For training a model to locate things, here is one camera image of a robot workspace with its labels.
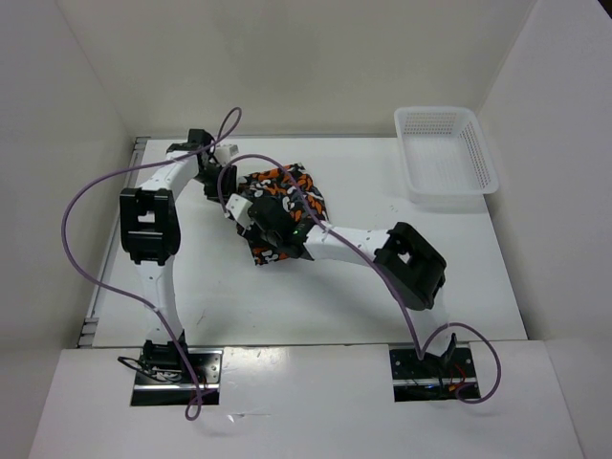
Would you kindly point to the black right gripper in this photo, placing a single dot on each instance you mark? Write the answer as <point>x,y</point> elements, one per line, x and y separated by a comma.
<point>254,225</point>

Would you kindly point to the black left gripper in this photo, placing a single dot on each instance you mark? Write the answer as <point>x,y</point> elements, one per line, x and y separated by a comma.
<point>229,182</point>

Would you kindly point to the orange camouflage shorts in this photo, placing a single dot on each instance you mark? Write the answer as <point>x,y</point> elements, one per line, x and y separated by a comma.
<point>275,194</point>

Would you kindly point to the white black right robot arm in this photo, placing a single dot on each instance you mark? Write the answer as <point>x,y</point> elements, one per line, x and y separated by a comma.
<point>413,269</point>

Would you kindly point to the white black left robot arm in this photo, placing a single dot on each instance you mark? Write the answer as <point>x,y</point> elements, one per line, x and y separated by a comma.
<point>150,234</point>

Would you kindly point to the white plastic basket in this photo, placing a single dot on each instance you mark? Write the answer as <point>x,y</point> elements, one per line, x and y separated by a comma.
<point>445,154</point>

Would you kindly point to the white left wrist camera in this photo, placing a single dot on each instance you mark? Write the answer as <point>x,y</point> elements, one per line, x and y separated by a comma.
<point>223,153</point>

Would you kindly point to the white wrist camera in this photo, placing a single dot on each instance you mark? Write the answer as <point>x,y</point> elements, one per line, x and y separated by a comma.
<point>237,210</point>
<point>223,153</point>

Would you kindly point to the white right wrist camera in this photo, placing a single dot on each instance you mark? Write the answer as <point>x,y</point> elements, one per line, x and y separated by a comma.
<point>237,210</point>

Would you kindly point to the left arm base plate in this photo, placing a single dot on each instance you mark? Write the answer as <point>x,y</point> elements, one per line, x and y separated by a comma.
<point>174,386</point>

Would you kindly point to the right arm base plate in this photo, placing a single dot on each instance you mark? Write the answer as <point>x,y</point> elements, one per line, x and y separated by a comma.
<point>430,379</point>

